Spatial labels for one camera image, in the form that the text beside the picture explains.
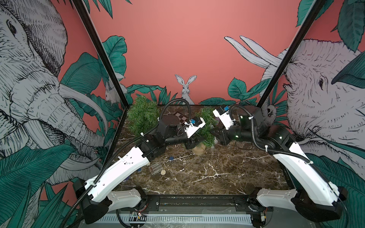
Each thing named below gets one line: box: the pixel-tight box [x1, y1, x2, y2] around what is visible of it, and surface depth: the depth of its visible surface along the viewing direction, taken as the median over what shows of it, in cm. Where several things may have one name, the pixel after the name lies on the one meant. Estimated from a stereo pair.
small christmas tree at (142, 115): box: [126, 95, 161, 136], surface depth 78 cm
